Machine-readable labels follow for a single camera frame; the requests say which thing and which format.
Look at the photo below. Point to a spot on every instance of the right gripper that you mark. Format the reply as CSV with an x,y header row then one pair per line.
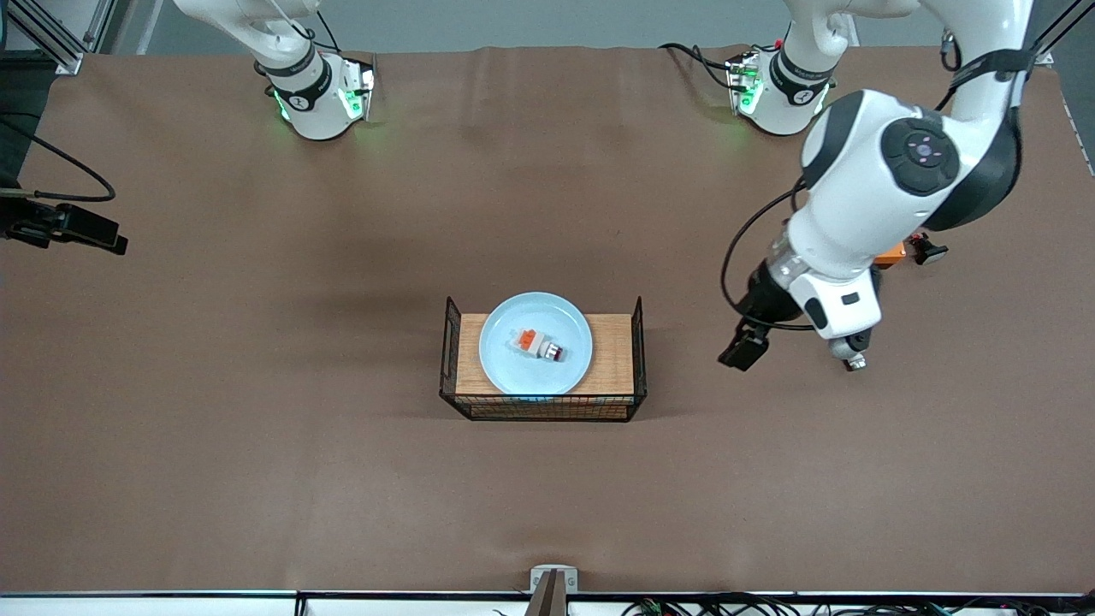
x,y
34,225

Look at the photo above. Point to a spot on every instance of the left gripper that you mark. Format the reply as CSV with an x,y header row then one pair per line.
x,y
766,299

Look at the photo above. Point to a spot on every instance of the red push button switch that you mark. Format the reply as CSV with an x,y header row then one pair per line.
x,y
535,344

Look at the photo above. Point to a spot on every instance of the light blue round plate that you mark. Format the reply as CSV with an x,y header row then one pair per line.
x,y
513,368

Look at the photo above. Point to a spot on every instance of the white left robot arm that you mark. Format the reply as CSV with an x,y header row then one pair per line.
x,y
873,171

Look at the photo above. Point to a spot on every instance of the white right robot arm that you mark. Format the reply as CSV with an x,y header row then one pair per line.
x,y
312,111

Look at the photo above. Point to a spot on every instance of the orange button box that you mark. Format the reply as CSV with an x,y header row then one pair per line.
x,y
894,254

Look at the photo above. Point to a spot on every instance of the black button with white cap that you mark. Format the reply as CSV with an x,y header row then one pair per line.
x,y
930,251

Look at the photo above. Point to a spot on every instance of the wooden board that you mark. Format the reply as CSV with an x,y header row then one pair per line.
x,y
614,351

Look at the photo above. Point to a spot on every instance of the brown table cover sheet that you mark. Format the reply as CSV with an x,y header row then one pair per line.
x,y
547,496

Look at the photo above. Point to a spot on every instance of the silver push button switch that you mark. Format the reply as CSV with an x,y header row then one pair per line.
x,y
856,363

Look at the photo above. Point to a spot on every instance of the aluminium frame profile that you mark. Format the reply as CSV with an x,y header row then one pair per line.
x,y
73,62
1045,58

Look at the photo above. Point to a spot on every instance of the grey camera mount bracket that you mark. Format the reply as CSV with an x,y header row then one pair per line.
x,y
552,599

